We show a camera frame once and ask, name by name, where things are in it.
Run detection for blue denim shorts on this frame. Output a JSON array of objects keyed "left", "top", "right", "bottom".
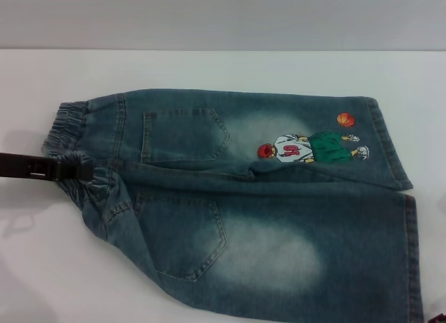
[{"left": 40, "top": 88, "right": 424, "bottom": 323}]

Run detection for white tablecloth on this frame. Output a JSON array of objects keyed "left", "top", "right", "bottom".
[{"left": 0, "top": 50, "right": 446, "bottom": 323}]

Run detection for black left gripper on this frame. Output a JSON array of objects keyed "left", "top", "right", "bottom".
[{"left": 0, "top": 151, "right": 96, "bottom": 185}]

